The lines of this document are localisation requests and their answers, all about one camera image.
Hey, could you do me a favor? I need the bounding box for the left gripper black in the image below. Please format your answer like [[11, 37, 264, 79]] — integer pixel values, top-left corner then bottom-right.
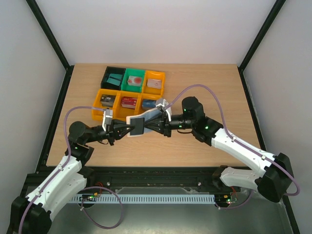
[[85, 119, 135, 146]]

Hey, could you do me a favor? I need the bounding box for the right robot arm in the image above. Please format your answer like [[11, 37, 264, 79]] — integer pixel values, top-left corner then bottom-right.
[[144, 97, 293, 202]]

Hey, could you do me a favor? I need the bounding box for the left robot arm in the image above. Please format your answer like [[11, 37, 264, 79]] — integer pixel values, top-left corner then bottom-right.
[[10, 119, 134, 234]]

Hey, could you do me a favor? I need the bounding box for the blue card stack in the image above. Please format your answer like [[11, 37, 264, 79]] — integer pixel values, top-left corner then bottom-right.
[[141, 99, 156, 110]]

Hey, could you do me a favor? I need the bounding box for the black card stack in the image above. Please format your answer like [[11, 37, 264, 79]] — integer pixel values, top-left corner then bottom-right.
[[100, 94, 116, 107]]

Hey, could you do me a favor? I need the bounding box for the white pink card stack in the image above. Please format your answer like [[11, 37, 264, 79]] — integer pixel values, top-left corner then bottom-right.
[[147, 78, 162, 89]]

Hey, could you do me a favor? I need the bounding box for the white red card stack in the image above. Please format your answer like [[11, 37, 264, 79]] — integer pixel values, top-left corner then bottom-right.
[[127, 76, 143, 87]]

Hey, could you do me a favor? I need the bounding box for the yellow bin front middle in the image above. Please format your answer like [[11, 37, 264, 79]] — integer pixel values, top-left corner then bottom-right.
[[113, 91, 141, 120]]

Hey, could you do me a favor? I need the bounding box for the yellow bin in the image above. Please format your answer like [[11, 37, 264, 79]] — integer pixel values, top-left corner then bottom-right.
[[135, 93, 161, 114], [113, 91, 141, 120], [141, 70, 166, 96], [91, 89, 118, 121]]

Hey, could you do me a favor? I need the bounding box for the yellow bin front right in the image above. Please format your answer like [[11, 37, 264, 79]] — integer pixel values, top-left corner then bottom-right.
[[135, 93, 161, 114]]

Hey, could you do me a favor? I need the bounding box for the yellow bin front left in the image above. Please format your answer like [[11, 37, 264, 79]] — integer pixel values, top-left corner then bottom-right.
[[91, 89, 118, 121]]

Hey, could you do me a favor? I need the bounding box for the yellow bin back right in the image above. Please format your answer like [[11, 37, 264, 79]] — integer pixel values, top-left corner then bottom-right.
[[141, 70, 166, 96]]

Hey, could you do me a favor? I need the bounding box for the black storage bin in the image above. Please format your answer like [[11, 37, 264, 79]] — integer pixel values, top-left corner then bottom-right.
[[100, 66, 126, 90]]

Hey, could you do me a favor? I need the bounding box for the green storage bin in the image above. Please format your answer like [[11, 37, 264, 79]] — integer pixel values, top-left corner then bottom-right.
[[121, 68, 145, 93]]

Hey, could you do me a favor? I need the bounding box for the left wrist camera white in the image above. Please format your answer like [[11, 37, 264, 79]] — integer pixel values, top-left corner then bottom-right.
[[102, 109, 113, 132]]

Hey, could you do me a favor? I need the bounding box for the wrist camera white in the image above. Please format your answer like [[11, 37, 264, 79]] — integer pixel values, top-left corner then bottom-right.
[[102, 109, 113, 132], [156, 97, 172, 122]]

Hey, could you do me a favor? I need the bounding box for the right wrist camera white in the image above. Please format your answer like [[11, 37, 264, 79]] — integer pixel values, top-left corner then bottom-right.
[[156, 97, 172, 122]]

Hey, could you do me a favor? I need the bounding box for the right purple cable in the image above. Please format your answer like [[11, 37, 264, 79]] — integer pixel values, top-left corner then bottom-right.
[[165, 84, 300, 197]]

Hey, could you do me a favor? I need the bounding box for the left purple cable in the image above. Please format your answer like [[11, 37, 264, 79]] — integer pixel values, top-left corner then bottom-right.
[[18, 105, 108, 234]]

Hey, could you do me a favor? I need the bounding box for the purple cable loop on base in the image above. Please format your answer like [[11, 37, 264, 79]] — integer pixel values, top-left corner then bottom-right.
[[79, 184, 124, 229]]

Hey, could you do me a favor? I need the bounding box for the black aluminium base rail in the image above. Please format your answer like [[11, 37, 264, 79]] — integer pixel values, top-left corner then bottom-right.
[[24, 166, 254, 193]]

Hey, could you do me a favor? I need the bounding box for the black frame post left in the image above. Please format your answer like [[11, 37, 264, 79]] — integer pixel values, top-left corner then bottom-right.
[[25, 0, 74, 71]]

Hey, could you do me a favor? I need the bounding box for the black frame post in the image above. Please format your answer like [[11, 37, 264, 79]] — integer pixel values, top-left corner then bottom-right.
[[238, 0, 287, 71], [25, 0, 74, 71]]

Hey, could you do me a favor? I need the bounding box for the white slotted cable duct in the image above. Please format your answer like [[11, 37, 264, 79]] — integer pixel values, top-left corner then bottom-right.
[[68, 194, 215, 204]]

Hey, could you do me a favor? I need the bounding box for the black frame post right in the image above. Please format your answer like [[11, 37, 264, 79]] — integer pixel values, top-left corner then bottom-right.
[[238, 0, 287, 71]]

